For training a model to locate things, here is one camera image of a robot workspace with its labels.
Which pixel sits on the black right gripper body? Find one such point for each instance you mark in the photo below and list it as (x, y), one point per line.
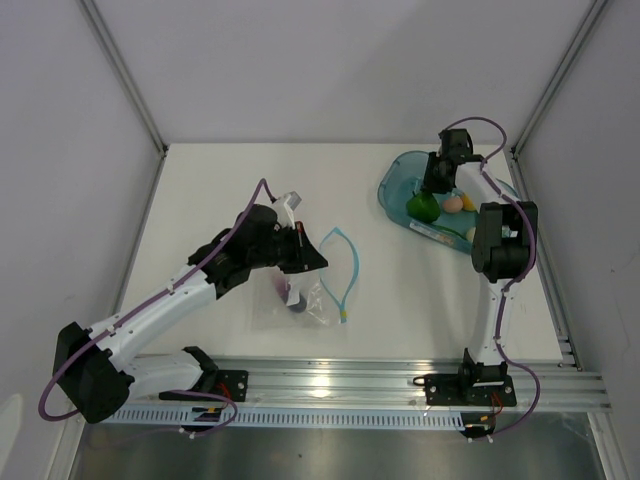
(432, 180)

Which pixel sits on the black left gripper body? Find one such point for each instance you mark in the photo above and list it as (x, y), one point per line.
(286, 249)

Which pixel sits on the purple toy eggplant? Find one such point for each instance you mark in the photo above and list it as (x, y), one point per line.
(289, 289)

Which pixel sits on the green toy bell pepper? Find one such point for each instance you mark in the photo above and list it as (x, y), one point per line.
(423, 207)

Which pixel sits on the clear zip bag teal zipper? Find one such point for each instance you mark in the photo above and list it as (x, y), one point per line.
(327, 290)

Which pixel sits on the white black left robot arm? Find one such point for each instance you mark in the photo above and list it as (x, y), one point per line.
(99, 368)

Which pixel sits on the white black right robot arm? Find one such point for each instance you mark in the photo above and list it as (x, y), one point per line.
(503, 253)

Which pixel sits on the pink toy egg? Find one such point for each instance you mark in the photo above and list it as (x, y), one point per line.
(453, 205)

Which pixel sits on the teal plastic tray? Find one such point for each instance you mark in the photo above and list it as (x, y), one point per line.
(402, 181)

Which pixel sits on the yellow toy lemon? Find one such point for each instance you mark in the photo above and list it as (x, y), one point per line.
(467, 204)

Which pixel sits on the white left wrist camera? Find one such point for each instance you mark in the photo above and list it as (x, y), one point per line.
(284, 207)

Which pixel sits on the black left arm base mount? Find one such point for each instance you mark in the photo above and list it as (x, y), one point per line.
(232, 384)

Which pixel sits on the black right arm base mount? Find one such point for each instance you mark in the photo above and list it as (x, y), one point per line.
(461, 390)

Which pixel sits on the white slotted cable duct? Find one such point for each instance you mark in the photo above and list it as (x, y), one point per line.
(253, 416)

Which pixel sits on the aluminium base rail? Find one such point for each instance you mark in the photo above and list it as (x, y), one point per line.
(388, 384)

